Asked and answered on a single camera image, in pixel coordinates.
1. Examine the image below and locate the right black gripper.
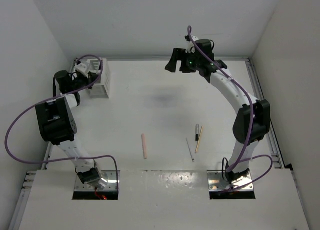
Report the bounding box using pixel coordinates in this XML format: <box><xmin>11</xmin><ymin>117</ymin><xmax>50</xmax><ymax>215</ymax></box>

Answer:
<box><xmin>165</xmin><ymin>48</ymin><xmax>202</xmax><ymax>73</ymax></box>

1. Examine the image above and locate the black silver eyeliner pen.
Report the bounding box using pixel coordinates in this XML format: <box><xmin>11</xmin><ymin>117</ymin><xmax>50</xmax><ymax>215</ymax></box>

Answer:
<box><xmin>195</xmin><ymin>124</ymin><xmax>200</xmax><ymax>141</ymax></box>

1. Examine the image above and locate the pink makeup stick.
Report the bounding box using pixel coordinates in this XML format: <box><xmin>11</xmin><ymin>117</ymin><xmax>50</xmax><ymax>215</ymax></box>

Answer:
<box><xmin>141</xmin><ymin>133</ymin><xmax>148</xmax><ymax>159</ymax></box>

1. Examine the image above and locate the thin grey makeup pencil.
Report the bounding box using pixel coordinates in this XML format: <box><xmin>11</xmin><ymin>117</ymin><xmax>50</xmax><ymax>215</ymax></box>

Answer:
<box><xmin>186</xmin><ymin>137</ymin><xmax>195</xmax><ymax>163</ymax></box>

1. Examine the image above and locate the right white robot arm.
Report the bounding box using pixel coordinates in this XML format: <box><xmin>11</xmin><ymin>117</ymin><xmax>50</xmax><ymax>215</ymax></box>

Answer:
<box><xmin>165</xmin><ymin>36</ymin><xmax>271</xmax><ymax>183</ymax></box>

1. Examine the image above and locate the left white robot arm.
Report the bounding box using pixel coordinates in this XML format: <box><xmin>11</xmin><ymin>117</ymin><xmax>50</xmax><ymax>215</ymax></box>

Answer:
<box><xmin>35</xmin><ymin>70</ymin><xmax>102</xmax><ymax>188</ymax></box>

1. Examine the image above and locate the white slatted organizer box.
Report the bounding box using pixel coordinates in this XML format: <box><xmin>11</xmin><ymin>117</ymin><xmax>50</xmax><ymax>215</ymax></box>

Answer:
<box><xmin>85</xmin><ymin>58</ymin><xmax>111</xmax><ymax>98</ymax></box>

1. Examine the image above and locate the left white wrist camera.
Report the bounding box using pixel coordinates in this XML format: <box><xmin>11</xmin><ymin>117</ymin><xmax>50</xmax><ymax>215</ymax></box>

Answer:
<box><xmin>74</xmin><ymin>61</ymin><xmax>90</xmax><ymax>77</ymax></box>

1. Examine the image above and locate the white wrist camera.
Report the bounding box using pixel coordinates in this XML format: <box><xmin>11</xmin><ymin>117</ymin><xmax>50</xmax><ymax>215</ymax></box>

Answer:
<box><xmin>74</xmin><ymin>61</ymin><xmax>90</xmax><ymax>77</ymax></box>
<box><xmin>185</xmin><ymin>35</ymin><xmax>199</xmax><ymax>53</ymax></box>

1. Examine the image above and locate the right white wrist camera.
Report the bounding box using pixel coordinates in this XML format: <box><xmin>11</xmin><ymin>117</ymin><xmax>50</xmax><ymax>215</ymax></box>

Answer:
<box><xmin>185</xmin><ymin>35</ymin><xmax>199</xmax><ymax>53</ymax></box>

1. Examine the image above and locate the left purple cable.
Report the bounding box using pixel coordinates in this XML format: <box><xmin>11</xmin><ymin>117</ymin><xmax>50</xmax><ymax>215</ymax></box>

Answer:
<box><xmin>4</xmin><ymin>55</ymin><xmax>119</xmax><ymax>191</ymax></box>

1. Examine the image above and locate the purple cable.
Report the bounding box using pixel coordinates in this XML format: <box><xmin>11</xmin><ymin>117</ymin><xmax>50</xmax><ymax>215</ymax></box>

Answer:
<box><xmin>187</xmin><ymin>25</ymin><xmax>274</xmax><ymax>192</ymax></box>
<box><xmin>4</xmin><ymin>55</ymin><xmax>119</xmax><ymax>191</ymax></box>

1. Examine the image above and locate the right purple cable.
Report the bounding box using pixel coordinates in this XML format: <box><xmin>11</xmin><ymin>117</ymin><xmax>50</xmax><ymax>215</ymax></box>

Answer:
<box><xmin>187</xmin><ymin>25</ymin><xmax>274</xmax><ymax>192</ymax></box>

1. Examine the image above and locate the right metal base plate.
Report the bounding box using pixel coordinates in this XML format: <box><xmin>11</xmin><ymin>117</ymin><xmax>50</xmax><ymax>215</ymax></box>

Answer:
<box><xmin>207</xmin><ymin>170</ymin><xmax>254</xmax><ymax>192</ymax></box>

